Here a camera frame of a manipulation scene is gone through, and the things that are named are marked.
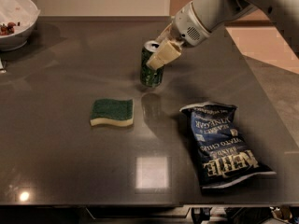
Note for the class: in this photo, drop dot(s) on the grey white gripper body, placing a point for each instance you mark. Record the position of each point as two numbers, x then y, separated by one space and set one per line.
188 25

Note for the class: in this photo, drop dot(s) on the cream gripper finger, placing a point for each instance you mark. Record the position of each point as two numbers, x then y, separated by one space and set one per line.
167 52
165 34

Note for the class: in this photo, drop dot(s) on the green soda can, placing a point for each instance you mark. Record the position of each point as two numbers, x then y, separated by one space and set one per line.
149 77

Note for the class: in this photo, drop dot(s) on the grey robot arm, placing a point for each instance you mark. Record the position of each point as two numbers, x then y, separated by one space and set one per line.
283 14

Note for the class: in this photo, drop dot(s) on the green and yellow sponge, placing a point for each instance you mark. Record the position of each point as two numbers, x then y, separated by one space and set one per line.
118 113

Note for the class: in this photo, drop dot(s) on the blue kettle chips bag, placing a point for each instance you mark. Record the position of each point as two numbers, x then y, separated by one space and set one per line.
224 157

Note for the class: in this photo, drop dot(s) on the white bowl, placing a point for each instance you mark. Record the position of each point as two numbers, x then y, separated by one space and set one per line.
17 20

